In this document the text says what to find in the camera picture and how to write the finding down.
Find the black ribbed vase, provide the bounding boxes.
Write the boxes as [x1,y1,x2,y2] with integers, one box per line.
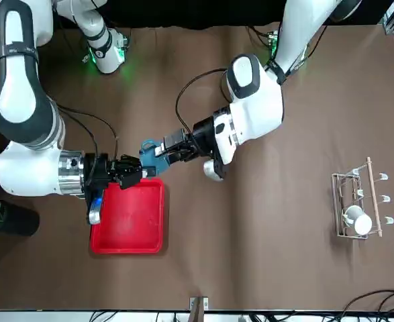
[0,200,41,237]

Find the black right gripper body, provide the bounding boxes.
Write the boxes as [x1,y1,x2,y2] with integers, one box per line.
[83,152,119,202]

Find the blue cup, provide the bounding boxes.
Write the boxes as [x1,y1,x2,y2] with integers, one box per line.
[139,139,170,177]

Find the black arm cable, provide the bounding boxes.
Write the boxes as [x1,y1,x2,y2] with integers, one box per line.
[175,68,230,136]
[57,105,121,158]

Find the white wire cup rack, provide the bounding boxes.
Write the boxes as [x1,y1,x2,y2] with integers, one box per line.
[331,156,394,240]

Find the aluminium frame bar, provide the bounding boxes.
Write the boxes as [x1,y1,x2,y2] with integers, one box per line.
[382,0,394,35]

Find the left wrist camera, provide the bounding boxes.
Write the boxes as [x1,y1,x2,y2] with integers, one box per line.
[202,158,226,182]

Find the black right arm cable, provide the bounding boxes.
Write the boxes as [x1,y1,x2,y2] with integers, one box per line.
[57,105,121,158]

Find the long black cable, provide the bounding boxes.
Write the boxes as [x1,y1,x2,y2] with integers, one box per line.
[342,289,394,318]

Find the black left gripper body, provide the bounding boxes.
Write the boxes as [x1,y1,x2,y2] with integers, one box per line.
[192,115,218,160]

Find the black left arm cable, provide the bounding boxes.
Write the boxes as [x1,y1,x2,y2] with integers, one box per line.
[175,68,230,136]

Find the red plastic tray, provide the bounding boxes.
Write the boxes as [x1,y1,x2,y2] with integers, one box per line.
[89,177,166,256]

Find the black left base cables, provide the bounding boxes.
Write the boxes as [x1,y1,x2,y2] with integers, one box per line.
[248,25,279,48]

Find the white cup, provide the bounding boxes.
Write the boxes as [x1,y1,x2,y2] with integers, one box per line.
[342,205,373,236]

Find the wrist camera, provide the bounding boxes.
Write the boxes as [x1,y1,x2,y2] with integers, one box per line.
[87,189,105,226]
[202,158,226,182]

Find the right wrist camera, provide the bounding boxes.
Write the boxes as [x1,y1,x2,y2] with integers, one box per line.
[87,189,105,226]

